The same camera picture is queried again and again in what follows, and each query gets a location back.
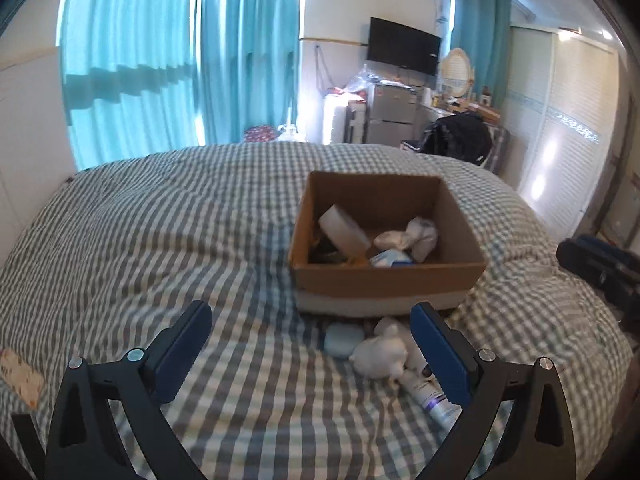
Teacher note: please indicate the wide teal curtain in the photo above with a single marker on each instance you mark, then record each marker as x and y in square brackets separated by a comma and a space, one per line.
[165, 60]

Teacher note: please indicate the brown cardboard box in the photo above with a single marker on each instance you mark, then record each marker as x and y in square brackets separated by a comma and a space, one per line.
[390, 280]

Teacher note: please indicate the white appliance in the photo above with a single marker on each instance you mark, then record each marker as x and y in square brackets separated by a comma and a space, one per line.
[336, 120]

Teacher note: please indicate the white wardrobe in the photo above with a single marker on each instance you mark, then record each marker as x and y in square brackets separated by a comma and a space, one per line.
[565, 125]

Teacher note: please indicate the white tube with purple label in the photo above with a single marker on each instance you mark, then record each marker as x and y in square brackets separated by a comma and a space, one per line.
[430, 395]

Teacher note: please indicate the oval mirror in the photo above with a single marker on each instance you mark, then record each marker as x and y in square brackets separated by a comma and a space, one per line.
[456, 72]

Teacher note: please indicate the clear plastic bags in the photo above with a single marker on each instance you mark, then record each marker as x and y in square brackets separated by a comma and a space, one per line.
[370, 79]

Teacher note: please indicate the black bag on chair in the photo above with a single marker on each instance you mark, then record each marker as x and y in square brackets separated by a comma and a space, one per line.
[457, 137]

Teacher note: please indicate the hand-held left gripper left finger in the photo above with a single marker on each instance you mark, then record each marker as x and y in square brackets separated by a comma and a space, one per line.
[182, 355]

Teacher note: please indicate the narrow teal curtain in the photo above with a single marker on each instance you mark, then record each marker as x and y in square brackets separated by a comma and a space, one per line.
[480, 35]

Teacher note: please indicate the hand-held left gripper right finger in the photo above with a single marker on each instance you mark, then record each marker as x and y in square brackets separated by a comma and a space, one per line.
[442, 362]

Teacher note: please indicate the red patterned cloth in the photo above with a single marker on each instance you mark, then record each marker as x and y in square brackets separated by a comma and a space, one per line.
[259, 134]

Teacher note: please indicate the silver refrigerator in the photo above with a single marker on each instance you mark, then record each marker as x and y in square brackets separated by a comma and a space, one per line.
[392, 115]

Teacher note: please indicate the patterned card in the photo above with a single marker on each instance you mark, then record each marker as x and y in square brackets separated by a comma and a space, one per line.
[20, 377]

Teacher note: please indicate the light blue case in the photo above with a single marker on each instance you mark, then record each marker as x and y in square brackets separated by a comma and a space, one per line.
[345, 340]

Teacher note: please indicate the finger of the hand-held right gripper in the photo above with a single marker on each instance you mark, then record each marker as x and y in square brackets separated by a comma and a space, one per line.
[612, 249]
[580, 262]

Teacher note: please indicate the white crumpled tissue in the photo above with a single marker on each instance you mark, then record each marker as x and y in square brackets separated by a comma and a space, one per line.
[412, 237]

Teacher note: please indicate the wooden dressing table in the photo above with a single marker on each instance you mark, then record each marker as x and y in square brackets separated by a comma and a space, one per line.
[470, 107]

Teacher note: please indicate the white tape roll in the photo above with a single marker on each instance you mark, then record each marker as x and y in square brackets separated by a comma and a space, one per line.
[345, 230]

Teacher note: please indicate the blue and white packet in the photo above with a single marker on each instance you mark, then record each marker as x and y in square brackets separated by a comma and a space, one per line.
[392, 258]

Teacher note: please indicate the white plush toy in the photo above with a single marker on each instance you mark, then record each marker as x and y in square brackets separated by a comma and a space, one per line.
[380, 355]

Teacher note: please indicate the black television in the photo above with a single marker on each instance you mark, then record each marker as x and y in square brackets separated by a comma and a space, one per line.
[402, 45]

